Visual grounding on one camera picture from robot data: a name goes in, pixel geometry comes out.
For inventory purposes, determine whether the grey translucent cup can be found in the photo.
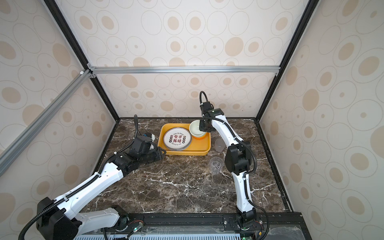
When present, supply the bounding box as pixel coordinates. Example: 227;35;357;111
215;139;226;152

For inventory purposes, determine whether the white bowl stack bottom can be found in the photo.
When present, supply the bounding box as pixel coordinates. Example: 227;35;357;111
189;120;206;140

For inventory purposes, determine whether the clear plastic cup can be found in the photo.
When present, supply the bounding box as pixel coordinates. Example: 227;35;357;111
209;157;224;175

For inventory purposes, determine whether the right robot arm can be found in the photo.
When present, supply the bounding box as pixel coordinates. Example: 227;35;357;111
199;101;257;229

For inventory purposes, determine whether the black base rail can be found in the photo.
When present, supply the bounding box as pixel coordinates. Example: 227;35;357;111
74;212;313;240

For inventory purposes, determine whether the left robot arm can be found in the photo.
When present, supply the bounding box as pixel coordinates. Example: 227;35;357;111
18;134;166;240

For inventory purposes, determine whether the horizontal aluminium rail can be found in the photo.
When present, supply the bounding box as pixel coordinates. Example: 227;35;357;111
91;66;280;74

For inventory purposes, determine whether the left diagonal aluminium rail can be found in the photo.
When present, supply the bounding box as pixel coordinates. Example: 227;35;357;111
1;70;91;175

